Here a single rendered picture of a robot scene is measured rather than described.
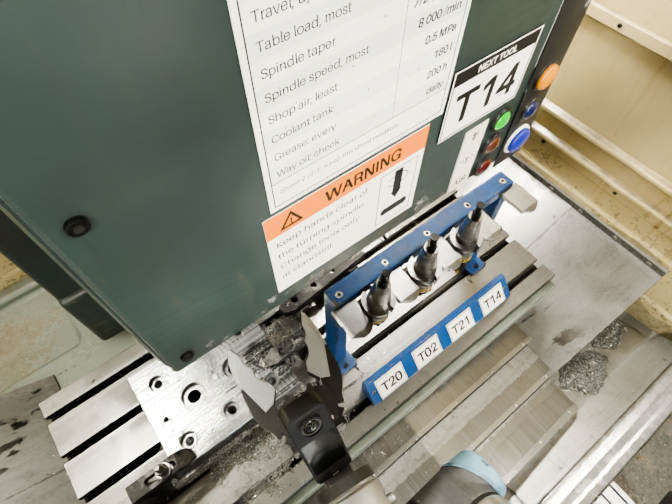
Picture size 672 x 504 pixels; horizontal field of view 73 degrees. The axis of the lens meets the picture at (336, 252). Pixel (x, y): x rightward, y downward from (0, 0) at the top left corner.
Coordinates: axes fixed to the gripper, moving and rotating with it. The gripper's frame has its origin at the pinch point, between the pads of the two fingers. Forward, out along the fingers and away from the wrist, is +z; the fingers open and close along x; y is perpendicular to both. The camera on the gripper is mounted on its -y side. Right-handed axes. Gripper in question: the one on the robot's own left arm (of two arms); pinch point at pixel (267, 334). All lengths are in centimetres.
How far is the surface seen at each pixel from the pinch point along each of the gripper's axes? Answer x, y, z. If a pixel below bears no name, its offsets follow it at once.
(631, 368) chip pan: 91, 75, -33
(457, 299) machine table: 49, 52, 4
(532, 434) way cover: 52, 69, -32
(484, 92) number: 22.8, -29.3, -0.8
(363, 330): 15.9, 20.4, 0.2
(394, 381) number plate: 23, 48, -6
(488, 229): 48, 20, 6
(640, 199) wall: 103, 40, 1
